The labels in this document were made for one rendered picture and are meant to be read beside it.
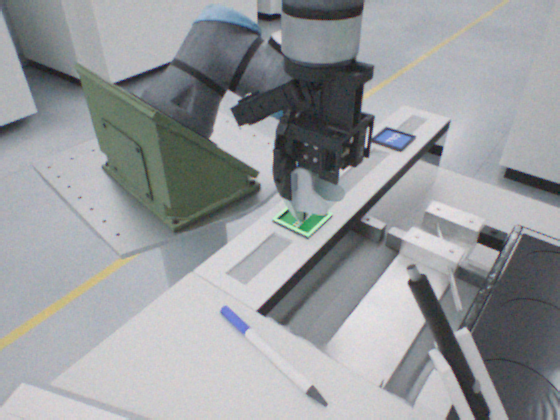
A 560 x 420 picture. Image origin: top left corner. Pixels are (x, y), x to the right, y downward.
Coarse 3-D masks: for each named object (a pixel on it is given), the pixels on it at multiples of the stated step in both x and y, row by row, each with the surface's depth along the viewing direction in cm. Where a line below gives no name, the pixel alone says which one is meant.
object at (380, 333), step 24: (456, 240) 67; (408, 264) 63; (384, 288) 59; (408, 288) 59; (360, 312) 56; (384, 312) 56; (408, 312) 56; (336, 336) 53; (360, 336) 53; (384, 336) 53; (408, 336) 53; (360, 360) 51; (384, 360) 51; (384, 384) 48
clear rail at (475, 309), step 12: (516, 228) 65; (516, 240) 64; (492, 264) 60; (504, 264) 60; (492, 276) 58; (480, 288) 57; (492, 288) 57; (468, 312) 53; (480, 312) 54; (468, 324) 52
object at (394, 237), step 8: (392, 232) 73; (400, 232) 73; (392, 240) 73; (400, 240) 72; (392, 248) 74; (472, 264) 67; (480, 264) 67; (464, 272) 67; (464, 280) 68; (472, 280) 67; (480, 280) 66
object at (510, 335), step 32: (512, 256) 61; (544, 256) 61; (512, 288) 56; (544, 288) 57; (480, 320) 53; (512, 320) 53; (544, 320) 53; (480, 352) 49; (512, 352) 49; (544, 352) 49; (512, 384) 46; (544, 384) 46; (448, 416) 43; (512, 416) 44; (544, 416) 44
